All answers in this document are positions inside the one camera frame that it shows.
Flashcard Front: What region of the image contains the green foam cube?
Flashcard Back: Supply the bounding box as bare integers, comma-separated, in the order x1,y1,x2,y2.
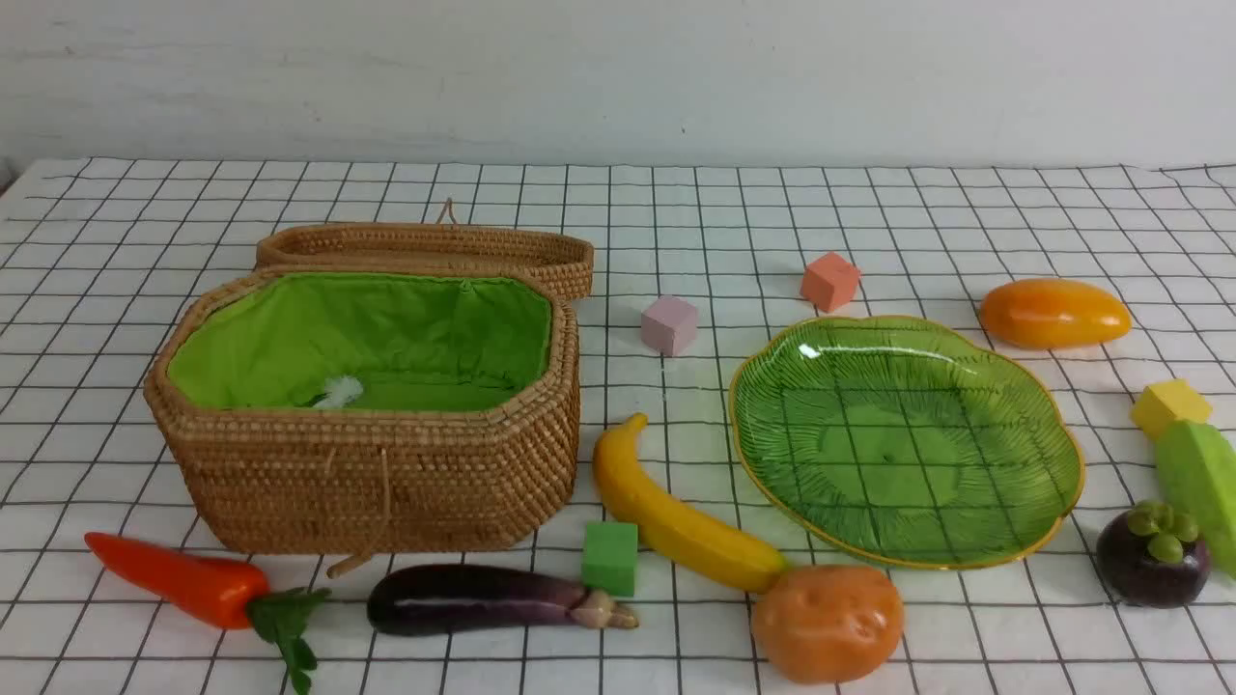
581,519,639,599

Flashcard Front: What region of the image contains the green glass leaf plate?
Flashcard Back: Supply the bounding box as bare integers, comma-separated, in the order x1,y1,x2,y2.
728,317,1086,570

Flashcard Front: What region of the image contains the white checkered tablecloth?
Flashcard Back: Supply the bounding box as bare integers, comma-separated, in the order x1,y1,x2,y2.
1,157,1235,694

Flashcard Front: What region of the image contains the yellow foam cube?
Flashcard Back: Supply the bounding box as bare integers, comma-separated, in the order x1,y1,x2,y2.
1130,378,1213,441

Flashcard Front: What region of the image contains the orange brown potato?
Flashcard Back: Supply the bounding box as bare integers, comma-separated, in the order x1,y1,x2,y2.
751,565,905,685

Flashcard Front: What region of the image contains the pink foam cube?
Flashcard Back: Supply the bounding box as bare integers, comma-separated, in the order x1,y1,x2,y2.
640,296,700,356

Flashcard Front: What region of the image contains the purple eggplant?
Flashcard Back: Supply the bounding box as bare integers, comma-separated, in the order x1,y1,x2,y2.
366,564,640,637

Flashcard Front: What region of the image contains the orange red pepper green stem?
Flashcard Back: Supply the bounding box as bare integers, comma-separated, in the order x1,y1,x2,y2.
83,532,330,694

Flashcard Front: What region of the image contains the orange foam cube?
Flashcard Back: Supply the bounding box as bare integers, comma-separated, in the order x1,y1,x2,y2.
800,252,861,313

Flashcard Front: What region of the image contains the woven wicker basket green lining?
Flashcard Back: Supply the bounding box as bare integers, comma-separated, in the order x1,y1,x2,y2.
143,265,581,556

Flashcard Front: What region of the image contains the light green vegetable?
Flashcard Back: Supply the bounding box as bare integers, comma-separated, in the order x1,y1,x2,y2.
1154,420,1235,578

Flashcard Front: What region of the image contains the yellow banana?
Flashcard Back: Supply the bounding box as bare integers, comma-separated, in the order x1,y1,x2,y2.
592,412,789,595

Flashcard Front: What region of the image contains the orange yellow mango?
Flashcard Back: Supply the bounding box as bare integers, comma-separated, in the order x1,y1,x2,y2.
976,278,1132,350

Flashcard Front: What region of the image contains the woven wicker basket lid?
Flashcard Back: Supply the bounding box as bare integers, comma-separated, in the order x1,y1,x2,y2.
255,202,595,301

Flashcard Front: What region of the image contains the dark purple mangosteen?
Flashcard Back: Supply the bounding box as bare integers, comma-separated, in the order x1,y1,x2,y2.
1096,500,1211,610

